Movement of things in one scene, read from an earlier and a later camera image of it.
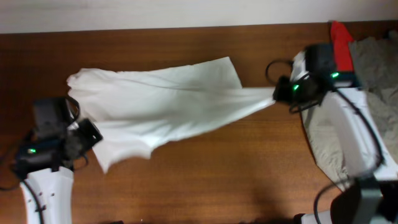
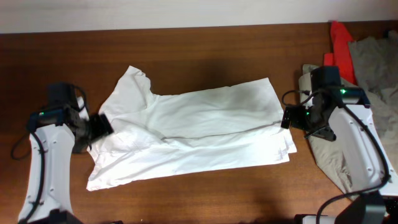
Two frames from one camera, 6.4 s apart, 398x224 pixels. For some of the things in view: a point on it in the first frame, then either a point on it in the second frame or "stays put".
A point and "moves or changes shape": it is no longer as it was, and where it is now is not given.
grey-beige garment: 375,66 stays put
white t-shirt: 132,111 moves or changes shape
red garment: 341,39 stays put
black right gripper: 282,92 → 290,117
